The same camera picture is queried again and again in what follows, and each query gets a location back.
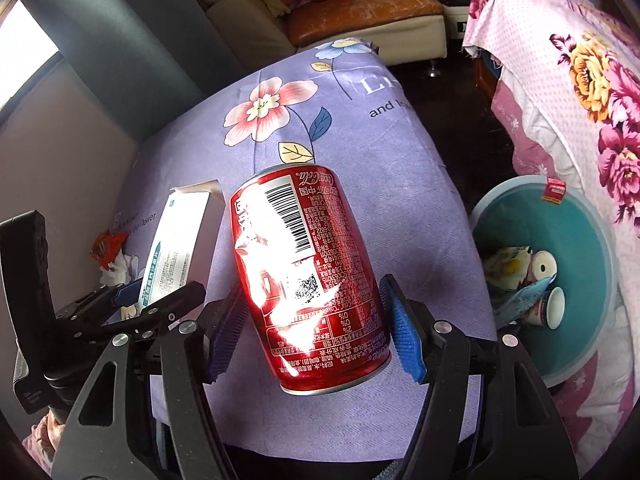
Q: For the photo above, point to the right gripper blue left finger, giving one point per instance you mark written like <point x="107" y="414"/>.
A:
<point x="223" y="322"/>

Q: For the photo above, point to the person's left hand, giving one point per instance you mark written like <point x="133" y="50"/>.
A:
<point x="43" y="442"/>

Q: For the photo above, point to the white paper cup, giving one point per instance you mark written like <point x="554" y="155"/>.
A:
<point x="548" y="311"/>

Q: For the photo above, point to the red chocolate wafer wrapper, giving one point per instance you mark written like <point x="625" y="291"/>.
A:
<point x="106" y="247"/>

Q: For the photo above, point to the teal plastic trash bin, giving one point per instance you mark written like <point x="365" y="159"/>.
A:
<point x="514" y="213"/>

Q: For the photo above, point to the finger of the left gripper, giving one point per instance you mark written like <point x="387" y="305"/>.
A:
<point x="127" y="295"/>
<point x="163" y="312"/>

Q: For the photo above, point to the white toothpaste box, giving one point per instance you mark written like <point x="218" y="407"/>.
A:
<point x="184" y="242"/>

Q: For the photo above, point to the white tissue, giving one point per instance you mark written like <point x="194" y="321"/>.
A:
<point x="122" y="271"/>

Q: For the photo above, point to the colourful snack wrapper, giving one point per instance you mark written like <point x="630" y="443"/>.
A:
<point x="507" y="269"/>

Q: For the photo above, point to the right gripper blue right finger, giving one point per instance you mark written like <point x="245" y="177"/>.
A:
<point x="405" y="328"/>

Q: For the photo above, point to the red label on bin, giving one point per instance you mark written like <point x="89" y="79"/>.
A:
<point x="554" y="191"/>

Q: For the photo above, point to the cream and orange sofa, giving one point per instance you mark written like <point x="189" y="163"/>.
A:
<point x="403" y="31"/>

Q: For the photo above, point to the red soda can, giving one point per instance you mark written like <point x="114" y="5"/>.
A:
<point x="308" y="280"/>

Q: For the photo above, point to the purple floral bed sheet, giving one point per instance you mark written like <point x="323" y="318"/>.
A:
<point x="345" y="111"/>

